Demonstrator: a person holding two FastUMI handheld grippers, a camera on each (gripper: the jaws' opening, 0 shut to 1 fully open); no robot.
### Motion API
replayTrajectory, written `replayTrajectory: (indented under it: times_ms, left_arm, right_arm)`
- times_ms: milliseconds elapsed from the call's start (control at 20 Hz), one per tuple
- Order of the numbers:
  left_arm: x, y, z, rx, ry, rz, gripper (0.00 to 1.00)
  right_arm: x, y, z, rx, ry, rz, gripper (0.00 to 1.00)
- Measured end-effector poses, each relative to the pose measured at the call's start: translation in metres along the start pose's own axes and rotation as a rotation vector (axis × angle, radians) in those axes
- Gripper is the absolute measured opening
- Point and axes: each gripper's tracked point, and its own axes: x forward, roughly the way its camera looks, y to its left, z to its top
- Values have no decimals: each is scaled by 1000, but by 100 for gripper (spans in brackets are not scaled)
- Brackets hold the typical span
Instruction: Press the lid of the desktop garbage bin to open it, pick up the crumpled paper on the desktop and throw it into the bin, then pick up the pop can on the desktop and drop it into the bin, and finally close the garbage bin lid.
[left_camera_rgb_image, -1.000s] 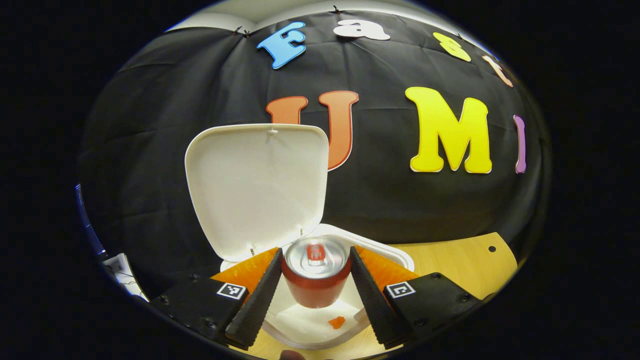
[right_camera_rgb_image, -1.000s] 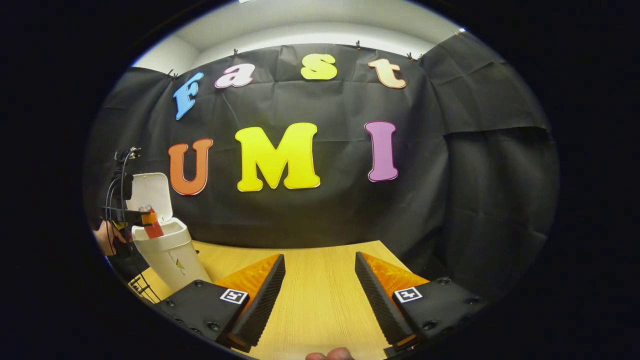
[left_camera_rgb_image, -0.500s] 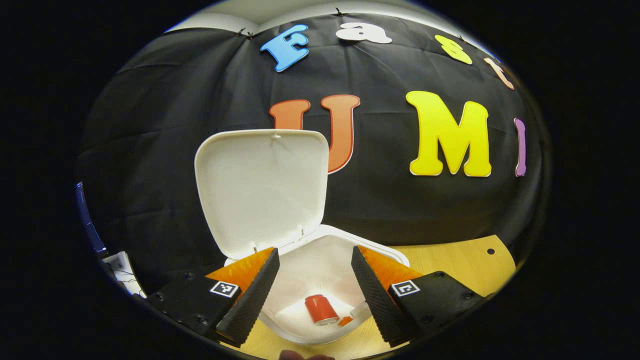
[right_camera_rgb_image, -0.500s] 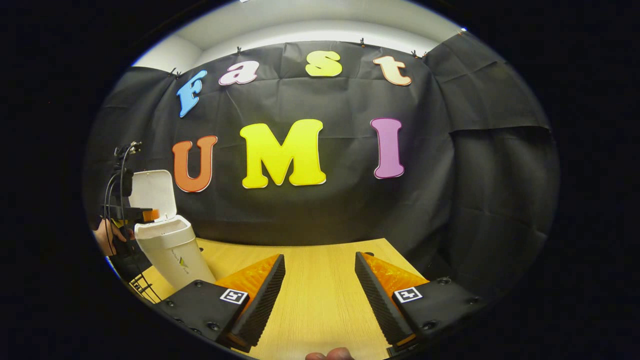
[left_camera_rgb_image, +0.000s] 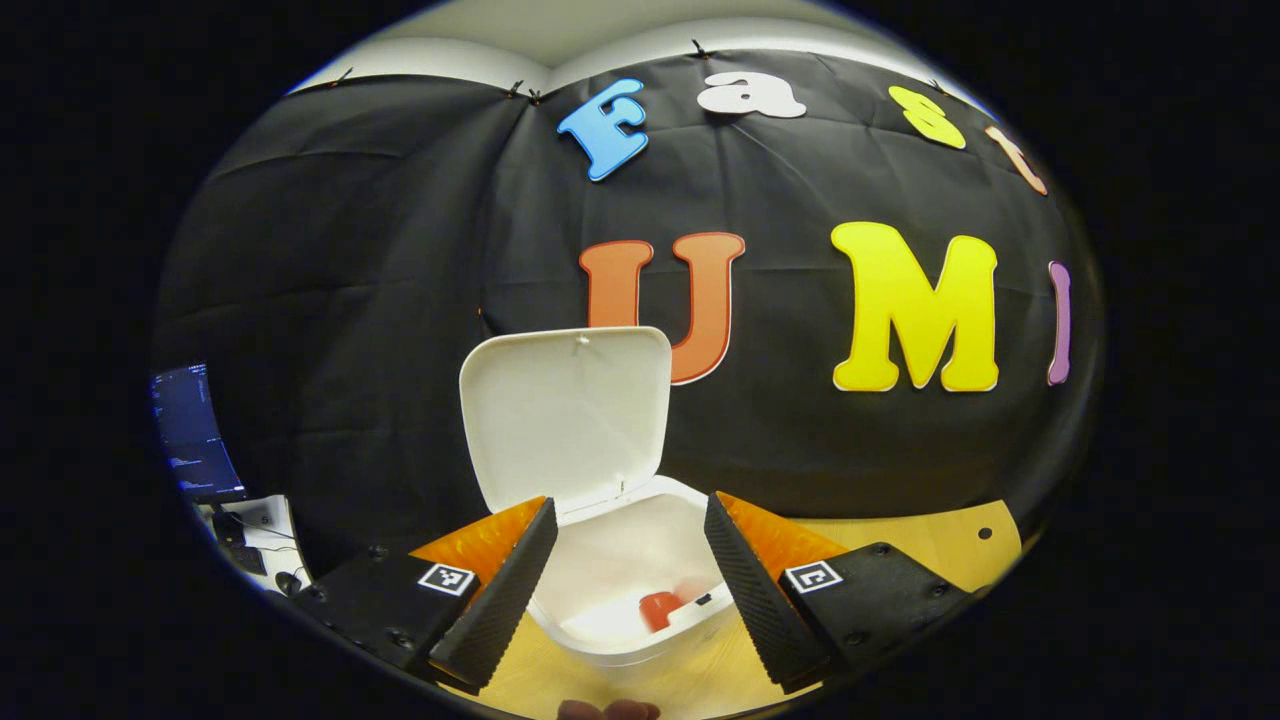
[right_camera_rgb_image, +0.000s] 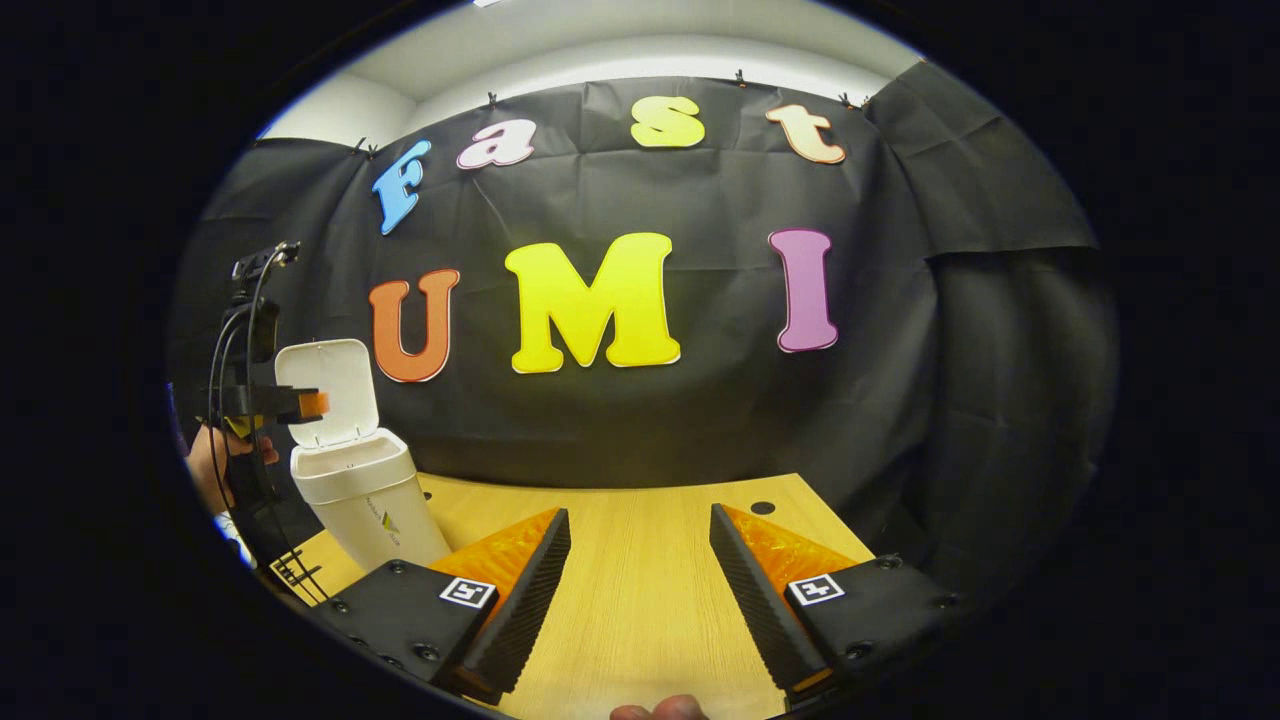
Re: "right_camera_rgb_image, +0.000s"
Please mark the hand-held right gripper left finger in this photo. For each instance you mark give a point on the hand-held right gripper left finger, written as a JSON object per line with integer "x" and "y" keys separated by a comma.
{"x": 520, "y": 610}

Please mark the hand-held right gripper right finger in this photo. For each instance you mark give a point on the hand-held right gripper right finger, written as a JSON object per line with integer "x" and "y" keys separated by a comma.
{"x": 765, "y": 615}

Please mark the black backdrop cloth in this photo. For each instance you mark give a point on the black backdrop cloth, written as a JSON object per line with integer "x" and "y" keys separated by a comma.
{"x": 700, "y": 430}

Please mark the white desktop garbage bin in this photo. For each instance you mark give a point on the white desktop garbage bin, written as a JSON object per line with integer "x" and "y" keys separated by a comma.
{"x": 370, "y": 500}

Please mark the wooden desktop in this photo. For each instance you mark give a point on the wooden desktop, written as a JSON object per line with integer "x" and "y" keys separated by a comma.
{"x": 640, "y": 600}

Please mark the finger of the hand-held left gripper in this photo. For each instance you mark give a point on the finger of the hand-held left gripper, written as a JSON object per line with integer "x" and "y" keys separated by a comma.
{"x": 285, "y": 405}

